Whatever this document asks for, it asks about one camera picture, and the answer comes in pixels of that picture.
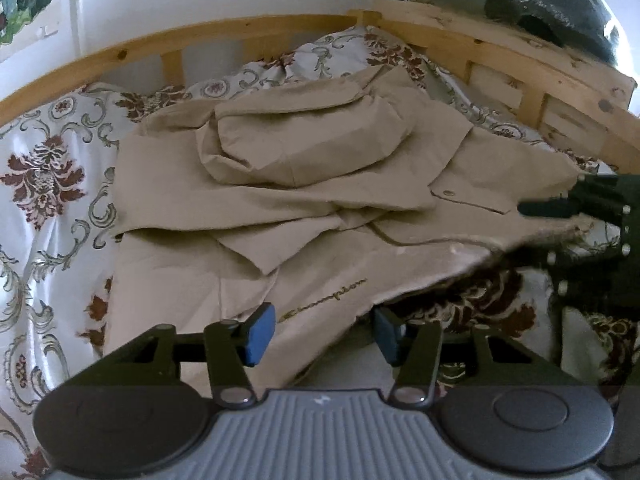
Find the beige hooded jacket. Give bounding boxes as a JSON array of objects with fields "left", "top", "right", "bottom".
[{"left": 105, "top": 66, "right": 589, "bottom": 388}]

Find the wooden bed frame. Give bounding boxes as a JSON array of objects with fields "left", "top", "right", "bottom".
[{"left": 0, "top": 0, "right": 640, "bottom": 176}]

